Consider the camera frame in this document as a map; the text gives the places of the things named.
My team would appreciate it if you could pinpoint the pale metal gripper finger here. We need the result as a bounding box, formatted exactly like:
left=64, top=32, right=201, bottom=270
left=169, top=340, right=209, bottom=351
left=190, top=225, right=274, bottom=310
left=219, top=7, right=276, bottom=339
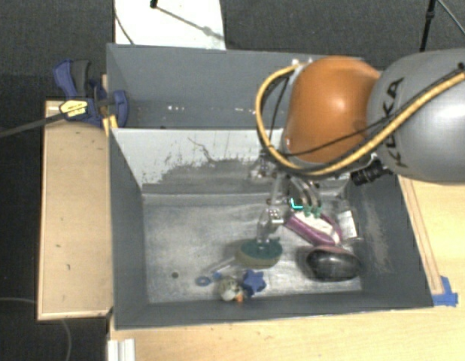
left=266, top=207, right=286, bottom=229
left=256, top=216, right=273, bottom=245

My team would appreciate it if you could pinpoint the green round sponge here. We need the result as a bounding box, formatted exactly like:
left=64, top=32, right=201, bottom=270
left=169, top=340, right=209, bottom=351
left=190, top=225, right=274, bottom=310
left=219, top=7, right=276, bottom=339
left=235, top=238, right=284, bottom=269

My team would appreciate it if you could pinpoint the purple and white curved toy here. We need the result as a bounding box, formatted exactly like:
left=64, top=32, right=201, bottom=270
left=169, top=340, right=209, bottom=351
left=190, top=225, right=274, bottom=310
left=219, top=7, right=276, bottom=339
left=284, top=211, right=346, bottom=248

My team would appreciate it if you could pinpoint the blue star-shaped toy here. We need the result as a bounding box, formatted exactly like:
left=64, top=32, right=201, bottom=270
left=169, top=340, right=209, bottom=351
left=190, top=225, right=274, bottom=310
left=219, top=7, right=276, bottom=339
left=240, top=268, right=268, bottom=296

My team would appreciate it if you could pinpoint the clear plastic tube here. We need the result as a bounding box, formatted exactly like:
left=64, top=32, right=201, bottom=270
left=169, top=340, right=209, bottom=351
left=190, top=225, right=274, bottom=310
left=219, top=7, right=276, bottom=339
left=208, top=256, right=239, bottom=280

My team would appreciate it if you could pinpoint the white flat packet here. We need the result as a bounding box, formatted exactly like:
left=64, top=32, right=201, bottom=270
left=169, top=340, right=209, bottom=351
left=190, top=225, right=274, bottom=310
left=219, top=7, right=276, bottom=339
left=336, top=208, right=360, bottom=241

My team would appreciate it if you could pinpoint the black oval computer mouse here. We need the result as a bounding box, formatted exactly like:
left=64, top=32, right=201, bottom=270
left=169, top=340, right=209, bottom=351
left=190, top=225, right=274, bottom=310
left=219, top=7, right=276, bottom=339
left=304, top=247, right=363, bottom=282

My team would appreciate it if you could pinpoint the grey metal bin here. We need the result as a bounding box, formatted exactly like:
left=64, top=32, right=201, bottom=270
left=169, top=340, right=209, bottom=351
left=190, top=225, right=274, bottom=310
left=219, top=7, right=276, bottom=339
left=105, top=42, right=435, bottom=330

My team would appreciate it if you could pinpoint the pale wood board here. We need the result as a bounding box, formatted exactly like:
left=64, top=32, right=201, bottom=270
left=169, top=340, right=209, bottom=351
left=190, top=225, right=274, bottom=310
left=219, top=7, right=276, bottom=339
left=36, top=99, right=114, bottom=321

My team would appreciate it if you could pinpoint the black cylinder on white bracket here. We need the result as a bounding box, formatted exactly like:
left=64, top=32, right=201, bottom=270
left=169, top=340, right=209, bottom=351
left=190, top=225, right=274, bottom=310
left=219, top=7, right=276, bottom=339
left=349, top=158, right=393, bottom=187

